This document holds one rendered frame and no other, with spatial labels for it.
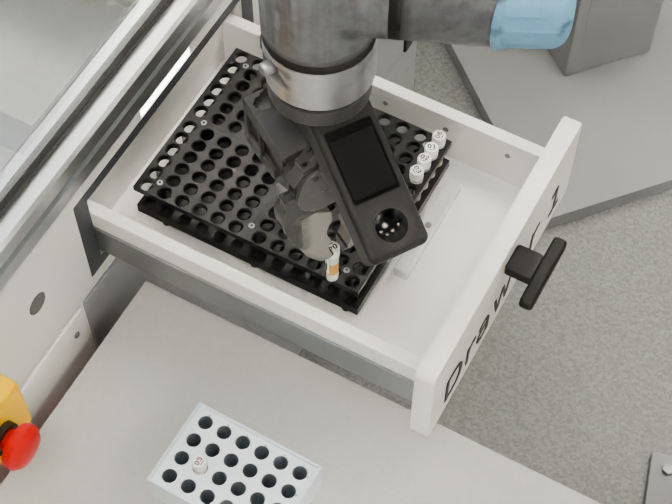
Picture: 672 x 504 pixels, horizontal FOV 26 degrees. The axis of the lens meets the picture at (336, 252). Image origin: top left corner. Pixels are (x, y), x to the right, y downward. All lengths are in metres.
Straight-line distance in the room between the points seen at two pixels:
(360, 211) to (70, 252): 0.37
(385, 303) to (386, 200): 0.30
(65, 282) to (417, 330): 0.31
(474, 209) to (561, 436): 0.87
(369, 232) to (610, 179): 1.40
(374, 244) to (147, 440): 0.41
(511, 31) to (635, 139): 1.54
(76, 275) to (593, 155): 1.25
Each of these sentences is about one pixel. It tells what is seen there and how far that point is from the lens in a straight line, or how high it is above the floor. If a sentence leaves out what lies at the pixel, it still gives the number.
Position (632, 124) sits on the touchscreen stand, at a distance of 2.43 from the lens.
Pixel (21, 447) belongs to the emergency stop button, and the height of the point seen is 0.89.
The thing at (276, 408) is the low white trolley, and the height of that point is 0.76.
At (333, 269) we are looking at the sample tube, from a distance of 1.16.
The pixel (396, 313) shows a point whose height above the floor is 0.84.
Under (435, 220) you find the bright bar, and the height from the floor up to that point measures 0.85.
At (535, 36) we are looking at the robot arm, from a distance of 0.88.
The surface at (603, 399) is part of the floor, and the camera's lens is 2.20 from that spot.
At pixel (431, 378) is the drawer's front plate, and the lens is 1.15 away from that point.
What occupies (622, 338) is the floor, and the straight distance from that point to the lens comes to 2.25.
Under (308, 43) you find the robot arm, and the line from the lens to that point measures 0.90.
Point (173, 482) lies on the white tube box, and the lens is 1.26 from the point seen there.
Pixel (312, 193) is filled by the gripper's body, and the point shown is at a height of 1.10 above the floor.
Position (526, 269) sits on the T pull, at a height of 0.91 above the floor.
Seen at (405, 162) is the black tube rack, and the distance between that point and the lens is 1.32.
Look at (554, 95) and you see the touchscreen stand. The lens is 2.44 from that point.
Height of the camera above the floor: 1.95
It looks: 59 degrees down
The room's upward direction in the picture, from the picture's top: straight up
